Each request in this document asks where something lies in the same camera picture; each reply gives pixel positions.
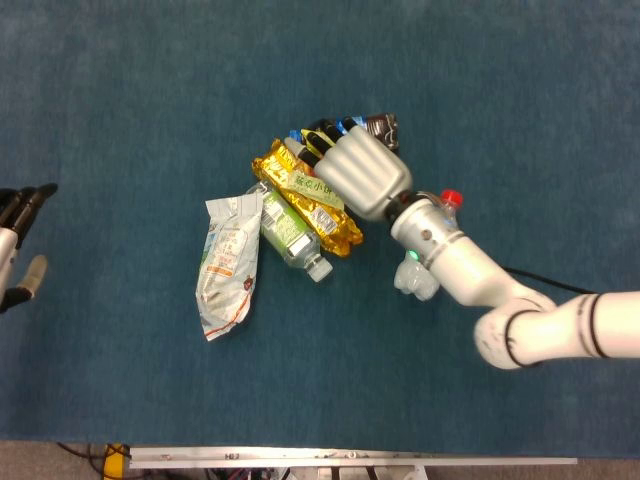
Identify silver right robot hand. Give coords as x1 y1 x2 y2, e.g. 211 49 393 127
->
287 117 414 223

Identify cola bottle blue cap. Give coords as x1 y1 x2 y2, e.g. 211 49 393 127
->
287 113 400 151

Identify yellow green snack bag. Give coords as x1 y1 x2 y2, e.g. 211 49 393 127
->
287 169 346 211

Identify gold foil biscuit package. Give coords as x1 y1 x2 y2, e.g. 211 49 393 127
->
251 138 365 259

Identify clear bottle green label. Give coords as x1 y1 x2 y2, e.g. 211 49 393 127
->
247 180 334 284

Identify clear bottle red label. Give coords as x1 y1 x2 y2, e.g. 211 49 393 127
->
393 188 464 302

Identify white snack bag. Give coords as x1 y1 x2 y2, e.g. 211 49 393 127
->
194 192 265 343

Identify blue felt table cloth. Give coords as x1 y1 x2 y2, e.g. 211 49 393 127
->
0 0 640 459

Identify yellow plastic part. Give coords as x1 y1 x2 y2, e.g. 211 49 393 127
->
103 443 131 480

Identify aluminium rail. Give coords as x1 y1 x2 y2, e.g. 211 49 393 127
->
128 446 579 470

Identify black floor cables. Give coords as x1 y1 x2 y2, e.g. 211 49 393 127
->
56 442 106 474

